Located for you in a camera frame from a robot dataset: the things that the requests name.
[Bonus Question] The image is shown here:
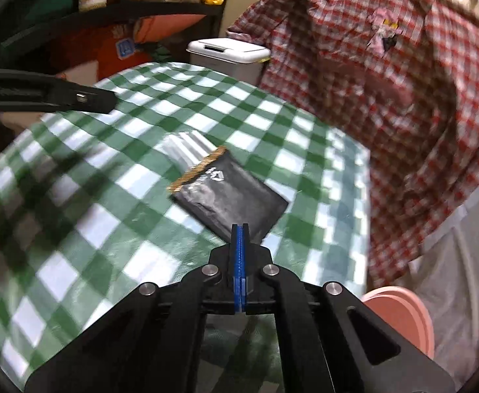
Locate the black foil packet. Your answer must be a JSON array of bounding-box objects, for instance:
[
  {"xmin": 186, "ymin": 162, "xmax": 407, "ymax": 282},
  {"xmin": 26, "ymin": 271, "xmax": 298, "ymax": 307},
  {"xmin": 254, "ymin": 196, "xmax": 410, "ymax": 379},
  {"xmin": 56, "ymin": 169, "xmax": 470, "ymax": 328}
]
[{"xmin": 168, "ymin": 146, "xmax": 288, "ymax": 244}]

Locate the clear plastic wrapper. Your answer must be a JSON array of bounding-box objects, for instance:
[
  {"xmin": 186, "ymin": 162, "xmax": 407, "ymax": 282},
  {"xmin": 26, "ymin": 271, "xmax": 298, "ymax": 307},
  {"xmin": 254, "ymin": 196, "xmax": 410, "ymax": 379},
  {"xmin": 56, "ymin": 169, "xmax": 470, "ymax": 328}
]
[{"xmin": 157, "ymin": 130, "xmax": 217, "ymax": 173}]

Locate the white lidded trash bin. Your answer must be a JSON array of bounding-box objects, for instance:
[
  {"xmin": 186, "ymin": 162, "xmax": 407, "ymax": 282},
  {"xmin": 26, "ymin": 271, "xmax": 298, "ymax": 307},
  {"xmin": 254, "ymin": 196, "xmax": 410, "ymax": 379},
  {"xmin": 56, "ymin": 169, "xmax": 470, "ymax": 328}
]
[{"xmin": 187, "ymin": 37, "xmax": 270, "ymax": 85}]

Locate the pink plastic basin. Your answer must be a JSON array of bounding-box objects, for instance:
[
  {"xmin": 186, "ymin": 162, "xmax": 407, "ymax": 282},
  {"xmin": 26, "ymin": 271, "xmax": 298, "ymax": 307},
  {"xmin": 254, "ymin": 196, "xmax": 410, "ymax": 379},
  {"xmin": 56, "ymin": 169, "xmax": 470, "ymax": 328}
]
[{"xmin": 361, "ymin": 286, "xmax": 435, "ymax": 359}]

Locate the red bag on floor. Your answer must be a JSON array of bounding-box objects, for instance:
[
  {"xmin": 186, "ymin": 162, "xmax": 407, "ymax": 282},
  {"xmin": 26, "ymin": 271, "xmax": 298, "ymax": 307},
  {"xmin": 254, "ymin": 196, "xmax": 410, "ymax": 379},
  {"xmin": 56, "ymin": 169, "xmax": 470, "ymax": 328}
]
[{"xmin": 30, "ymin": 24, "xmax": 154, "ymax": 79}]

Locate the black metal shelf rack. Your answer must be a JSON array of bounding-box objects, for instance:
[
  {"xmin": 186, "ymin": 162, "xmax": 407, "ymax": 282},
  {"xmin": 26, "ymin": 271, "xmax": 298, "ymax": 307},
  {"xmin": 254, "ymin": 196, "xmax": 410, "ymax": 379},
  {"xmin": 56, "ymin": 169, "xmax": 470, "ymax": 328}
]
[{"xmin": 0, "ymin": 0, "xmax": 237, "ymax": 75}]

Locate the green checkered tablecloth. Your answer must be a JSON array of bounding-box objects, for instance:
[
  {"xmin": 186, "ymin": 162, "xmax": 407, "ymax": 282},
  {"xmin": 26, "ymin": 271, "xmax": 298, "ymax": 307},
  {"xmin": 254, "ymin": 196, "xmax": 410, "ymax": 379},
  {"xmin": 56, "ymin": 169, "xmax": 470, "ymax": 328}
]
[{"xmin": 0, "ymin": 63, "xmax": 369, "ymax": 387}]

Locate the grey fabric cover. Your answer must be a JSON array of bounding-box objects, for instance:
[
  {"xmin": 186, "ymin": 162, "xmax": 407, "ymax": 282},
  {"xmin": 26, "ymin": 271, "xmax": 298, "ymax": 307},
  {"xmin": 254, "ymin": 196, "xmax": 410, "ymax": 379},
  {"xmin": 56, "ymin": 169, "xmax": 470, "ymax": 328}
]
[{"xmin": 398, "ymin": 187, "xmax": 479, "ymax": 388}]

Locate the red plaid shirt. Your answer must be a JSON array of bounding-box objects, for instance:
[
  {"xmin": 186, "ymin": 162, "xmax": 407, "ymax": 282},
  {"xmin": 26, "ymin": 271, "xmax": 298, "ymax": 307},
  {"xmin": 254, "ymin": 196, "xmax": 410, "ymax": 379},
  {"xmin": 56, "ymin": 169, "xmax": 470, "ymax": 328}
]
[{"xmin": 227, "ymin": 0, "xmax": 479, "ymax": 286}]

